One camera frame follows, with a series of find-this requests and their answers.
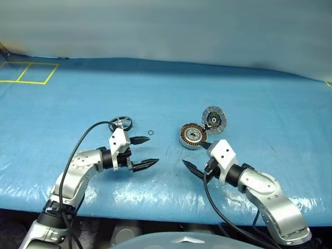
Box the grey robot torso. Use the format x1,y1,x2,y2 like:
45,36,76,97
110,231,228,249

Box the yellow tape rectangle marking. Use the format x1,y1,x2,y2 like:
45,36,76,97
0,61,60,86

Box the tan board corner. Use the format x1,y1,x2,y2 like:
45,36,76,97
0,40,11,57

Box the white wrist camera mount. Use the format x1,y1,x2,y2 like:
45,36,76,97
207,139,238,184
108,128,131,172

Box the spoked silver motor rotor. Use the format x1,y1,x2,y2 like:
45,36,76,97
108,116,133,132

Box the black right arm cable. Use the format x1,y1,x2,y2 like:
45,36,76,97
203,165,283,249

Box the motor cover with circuit board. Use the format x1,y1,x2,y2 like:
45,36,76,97
201,105,228,135

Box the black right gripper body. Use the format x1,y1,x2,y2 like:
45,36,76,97
203,155,222,182

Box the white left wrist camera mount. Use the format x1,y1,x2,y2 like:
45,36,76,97
108,128,131,172

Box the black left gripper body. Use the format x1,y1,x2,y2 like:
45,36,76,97
116,142,135,172

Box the motor stator housing copper windings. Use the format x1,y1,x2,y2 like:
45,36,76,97
178,122,209,150

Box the white backdrop sheet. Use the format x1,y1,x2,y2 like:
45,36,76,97
0,0,332,82

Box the grey rounded shape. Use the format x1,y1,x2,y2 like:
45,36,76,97
113,222,142,240

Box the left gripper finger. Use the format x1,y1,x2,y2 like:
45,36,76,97
131,158,160,173
129,135,151,146

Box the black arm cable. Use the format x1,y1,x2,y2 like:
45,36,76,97
203,165,283,249
58,120,116,249

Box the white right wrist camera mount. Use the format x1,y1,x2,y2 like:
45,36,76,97
207,139,238,184

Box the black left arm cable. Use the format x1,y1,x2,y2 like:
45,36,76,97
58,120,116,249

